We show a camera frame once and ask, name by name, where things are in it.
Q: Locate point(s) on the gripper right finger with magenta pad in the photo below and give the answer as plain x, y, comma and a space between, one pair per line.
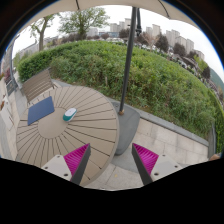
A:
152, 166

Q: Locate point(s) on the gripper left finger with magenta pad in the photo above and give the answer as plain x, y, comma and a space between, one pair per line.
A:
70, 167

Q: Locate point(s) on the white and teal computer mouse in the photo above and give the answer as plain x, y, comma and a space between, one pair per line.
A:
69, 114

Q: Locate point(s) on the blue mouse pad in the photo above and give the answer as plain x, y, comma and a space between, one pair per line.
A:
40, 110

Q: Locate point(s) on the grey umbrella base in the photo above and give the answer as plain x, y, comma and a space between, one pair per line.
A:
128, 124

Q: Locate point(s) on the round slatted patio table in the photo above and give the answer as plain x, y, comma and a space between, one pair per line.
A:
95, 123

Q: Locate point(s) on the green hedge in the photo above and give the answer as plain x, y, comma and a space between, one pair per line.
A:
154, 84

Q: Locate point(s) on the slatted outdoor chair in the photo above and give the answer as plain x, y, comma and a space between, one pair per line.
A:
37, 84

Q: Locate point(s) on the dark umbrella pole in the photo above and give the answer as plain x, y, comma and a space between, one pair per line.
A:
135, 29

